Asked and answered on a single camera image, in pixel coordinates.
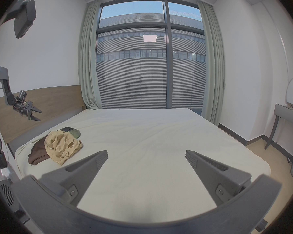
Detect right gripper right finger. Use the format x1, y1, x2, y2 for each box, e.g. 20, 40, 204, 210
186, 150, 252, 208

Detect window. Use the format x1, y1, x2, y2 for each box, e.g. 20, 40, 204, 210
96, 0, 207, 116

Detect brown garment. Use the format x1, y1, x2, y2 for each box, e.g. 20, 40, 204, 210
28, 139, 50, 166

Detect tan shorts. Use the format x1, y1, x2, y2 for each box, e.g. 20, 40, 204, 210
44, 130, 83, 166

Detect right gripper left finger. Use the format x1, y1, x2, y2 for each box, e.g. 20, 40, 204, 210
40, 150, 108, 207

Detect grey small table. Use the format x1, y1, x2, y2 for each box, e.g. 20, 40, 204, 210
264, 103, 293, 150

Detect bed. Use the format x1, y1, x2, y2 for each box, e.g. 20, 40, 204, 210
0, 85, 271, 223

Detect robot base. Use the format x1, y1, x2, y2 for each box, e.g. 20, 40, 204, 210
0, 167, 30, 226

